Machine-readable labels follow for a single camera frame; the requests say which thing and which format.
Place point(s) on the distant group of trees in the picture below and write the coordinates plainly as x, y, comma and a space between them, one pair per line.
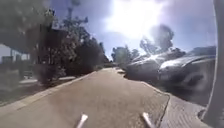
123, 55

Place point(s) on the dark parked car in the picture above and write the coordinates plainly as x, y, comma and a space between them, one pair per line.
146, 66

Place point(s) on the brown paved path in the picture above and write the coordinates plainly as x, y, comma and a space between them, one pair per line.
100, 100

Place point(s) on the row of trees and bushes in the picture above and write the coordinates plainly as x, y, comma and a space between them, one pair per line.
73, 50

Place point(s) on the tall tree behind cars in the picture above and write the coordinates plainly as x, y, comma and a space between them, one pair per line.
160, 38

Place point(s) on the robot's own part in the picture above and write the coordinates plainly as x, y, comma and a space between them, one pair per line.
82, 120
147, 119

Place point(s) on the silver car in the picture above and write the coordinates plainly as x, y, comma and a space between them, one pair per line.
190, 71

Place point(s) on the planted ground strip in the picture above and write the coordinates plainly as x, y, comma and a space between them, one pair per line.
20, 88

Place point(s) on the pale concrete kerb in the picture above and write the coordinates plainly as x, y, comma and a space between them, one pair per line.
23, 100

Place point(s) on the tall grey pole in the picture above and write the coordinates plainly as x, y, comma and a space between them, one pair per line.
216, 66

